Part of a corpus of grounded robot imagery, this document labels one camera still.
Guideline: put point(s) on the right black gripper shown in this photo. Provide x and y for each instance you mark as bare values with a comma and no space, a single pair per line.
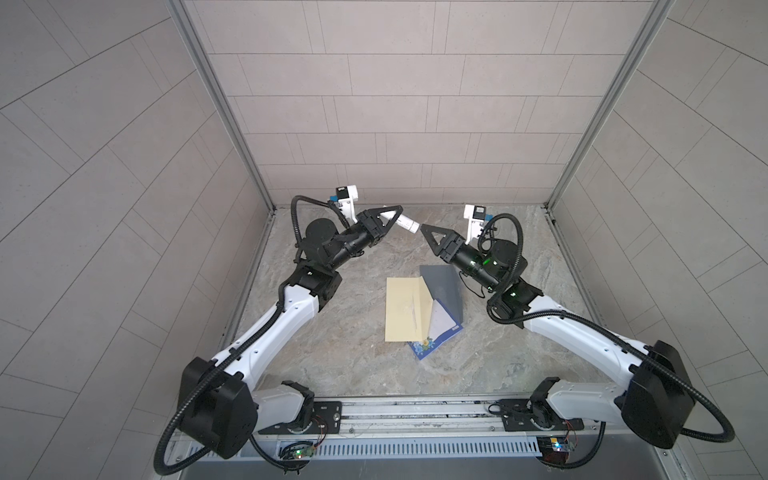
453,236

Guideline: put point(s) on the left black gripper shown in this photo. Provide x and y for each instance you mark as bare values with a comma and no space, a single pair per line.
366,231

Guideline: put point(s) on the white glue stick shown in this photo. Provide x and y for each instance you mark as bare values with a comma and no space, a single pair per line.
401,221

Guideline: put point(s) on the yellow paper envelope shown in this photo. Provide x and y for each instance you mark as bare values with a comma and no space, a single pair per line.
408,310

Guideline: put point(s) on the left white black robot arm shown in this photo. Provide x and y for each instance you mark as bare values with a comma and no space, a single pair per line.
236,371

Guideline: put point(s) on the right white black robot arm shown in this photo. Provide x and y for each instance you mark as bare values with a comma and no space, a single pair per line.
648,391

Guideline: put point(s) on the grey envelope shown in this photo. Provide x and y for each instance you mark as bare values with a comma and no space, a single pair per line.
443,284

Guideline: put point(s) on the blue floral card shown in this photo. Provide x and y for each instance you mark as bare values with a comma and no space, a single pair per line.
433,342

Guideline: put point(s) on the right circuit board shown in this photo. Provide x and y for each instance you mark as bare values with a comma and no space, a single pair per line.
555,450

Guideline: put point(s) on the circuit board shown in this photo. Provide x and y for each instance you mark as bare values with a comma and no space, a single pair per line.
298,451
555,450

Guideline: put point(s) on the left circuit board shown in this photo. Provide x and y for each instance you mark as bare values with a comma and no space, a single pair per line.
298,451

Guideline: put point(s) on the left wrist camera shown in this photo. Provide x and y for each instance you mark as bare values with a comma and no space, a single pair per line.
344,199

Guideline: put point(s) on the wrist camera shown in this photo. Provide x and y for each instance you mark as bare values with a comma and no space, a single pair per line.
344,199
476,216

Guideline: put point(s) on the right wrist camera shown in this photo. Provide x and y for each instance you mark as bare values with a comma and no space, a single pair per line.
476,216

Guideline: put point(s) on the aluminium mounting rail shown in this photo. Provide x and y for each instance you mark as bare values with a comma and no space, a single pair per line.
414,414

